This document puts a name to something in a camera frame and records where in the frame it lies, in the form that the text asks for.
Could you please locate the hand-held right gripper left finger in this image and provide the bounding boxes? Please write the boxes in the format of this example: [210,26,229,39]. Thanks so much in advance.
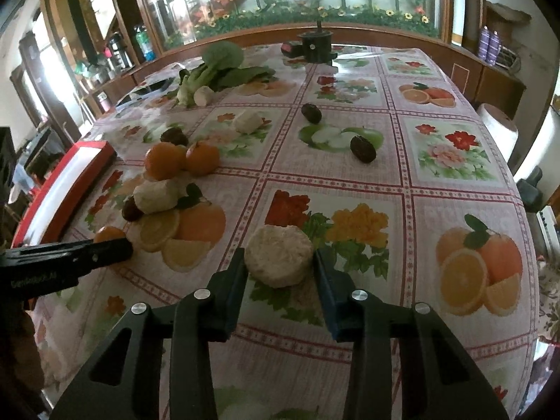
[48,248,250,420]

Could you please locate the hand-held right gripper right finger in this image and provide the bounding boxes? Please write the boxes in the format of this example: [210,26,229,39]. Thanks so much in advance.
[313,248,510,420]

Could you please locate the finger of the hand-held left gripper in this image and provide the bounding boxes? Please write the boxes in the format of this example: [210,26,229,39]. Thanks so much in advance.
[74,238,134,278]

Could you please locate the small orange tangerine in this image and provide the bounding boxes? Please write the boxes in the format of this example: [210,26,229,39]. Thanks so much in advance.
[93,226,127,244]

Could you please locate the round white peeled fruit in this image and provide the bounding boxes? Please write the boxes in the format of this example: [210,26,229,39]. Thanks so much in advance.
[244,225,315,288]

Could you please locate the white peeled fruit chunk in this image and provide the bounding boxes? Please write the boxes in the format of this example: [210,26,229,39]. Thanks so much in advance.
[132,178,189,215]

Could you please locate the red rimmed white tray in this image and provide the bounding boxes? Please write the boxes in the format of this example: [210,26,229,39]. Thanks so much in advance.
[11,140,118,248]

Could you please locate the large orange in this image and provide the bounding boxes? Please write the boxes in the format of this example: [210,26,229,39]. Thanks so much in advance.
[186,141,220,176]
[144,142,188,181]

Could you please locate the white cube fruit piece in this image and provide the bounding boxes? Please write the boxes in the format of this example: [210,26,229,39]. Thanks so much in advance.
[232,111,265,134]

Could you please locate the person's left forearm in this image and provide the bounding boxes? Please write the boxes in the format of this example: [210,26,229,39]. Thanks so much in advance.
[0,297,47,416]

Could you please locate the black flat device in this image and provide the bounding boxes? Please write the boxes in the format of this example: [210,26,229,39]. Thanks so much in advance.
[131,76,176,97]

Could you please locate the dark thermos flask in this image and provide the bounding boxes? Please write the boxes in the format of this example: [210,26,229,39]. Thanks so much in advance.
[107,33,130,71]

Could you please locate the green plastic bottle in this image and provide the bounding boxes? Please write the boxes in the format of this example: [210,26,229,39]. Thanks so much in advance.
[133,24,156,61]

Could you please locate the green bok choy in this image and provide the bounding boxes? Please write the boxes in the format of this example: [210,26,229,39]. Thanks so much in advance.
[175,41,278,108]

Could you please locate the black object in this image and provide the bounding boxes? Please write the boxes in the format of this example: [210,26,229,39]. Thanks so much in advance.
[516,170,547,213]

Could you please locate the white paper roll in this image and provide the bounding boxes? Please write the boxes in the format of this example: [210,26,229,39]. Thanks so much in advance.
[477,103,519,171]

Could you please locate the black round stand device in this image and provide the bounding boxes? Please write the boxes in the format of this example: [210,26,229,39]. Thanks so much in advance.
[297,13,337,64]

